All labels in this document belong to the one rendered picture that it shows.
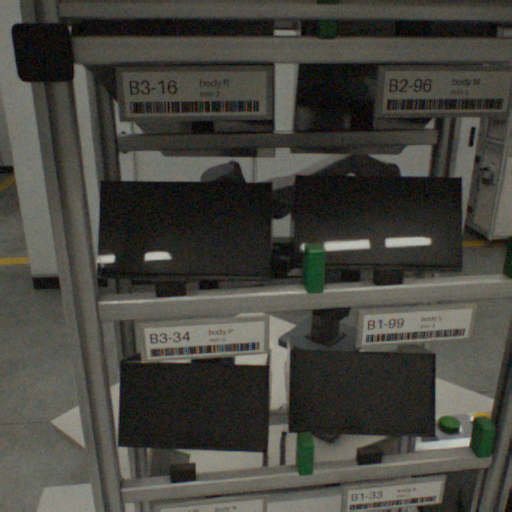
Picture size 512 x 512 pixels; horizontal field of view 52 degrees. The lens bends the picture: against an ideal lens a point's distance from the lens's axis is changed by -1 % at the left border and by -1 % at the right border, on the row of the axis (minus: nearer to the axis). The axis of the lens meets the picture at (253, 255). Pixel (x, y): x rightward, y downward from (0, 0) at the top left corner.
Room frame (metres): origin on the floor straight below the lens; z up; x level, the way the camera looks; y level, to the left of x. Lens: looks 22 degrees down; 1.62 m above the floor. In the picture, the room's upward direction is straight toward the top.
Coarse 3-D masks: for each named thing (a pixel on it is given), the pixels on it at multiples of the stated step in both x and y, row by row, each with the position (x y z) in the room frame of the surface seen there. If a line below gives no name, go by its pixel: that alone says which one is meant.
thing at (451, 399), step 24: (240, 360) 1.18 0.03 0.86; (264, 360) 1.18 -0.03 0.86; (456, 408) 0.98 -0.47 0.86; (480, 408) 0.98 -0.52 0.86; (72, 432) 0.90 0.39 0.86; (288, 432) 0.90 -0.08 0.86; (120, 456) 0.83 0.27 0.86; (192, 456) 0.83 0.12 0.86; (216, 456) 0.83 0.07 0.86; (240, 456) 0.83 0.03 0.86; (288, 456) 0.83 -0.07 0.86; (336, 456) 0.83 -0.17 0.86
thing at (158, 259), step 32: (128, 192) 0.38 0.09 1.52; (160, 192) 0.38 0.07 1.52; (192, 192) 0.38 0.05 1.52; (224, 192) 0.38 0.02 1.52; (256, 192) 0.38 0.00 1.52; (128, 224) 0.37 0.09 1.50; (160, 224) 0.37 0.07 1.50; (192, 224) 0.37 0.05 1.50; (224, 224) 0.37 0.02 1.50; (256, 224) 0.37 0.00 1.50; (128, 256) 0.36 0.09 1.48; (160, 256) 0.36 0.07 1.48; (192, 256) 0.36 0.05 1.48; (224, 256) 0.36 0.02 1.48; (256, 256) 0.36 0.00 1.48
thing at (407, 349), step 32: (288, 352) 0.46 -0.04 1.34; (320, 352) 0.40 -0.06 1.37; (352, 352) 0.40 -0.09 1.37; (384, 352) 0.40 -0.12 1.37; (416, 352) 0.45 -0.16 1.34; (288, 384) 0.42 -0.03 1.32; (320, 384) 0.39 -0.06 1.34; (352, 384) 0.39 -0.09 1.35; (384, 384) 0.39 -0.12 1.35; (416, 384) 0.39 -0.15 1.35; (288, 416) 0.39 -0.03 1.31; (320, 416) 0.38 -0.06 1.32; (352, 416) 0.38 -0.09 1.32; (384, 416) 0.38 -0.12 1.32; (416, 416) 0.38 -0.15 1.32
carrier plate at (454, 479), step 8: (440, 472) 0.67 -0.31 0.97; (448, 472) 0.67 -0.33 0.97; (456, 472) 0.67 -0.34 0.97; (464, 472) 0.67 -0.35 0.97; (472, 472) 0.67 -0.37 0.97; (448, 480) 0.65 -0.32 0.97; (456, 480) 0.65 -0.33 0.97; (464, 480) 0.65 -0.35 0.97; (448, 488) 0.64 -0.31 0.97; (456, 488) 0.64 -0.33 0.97; (448, 496) 0.62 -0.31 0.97; (456, 496) 0.62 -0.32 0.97; (432, 504) 0.60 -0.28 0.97; (440, 504) 0.60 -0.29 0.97; (448, 504) 0.60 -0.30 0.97; (456, 504) 0.60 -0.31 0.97
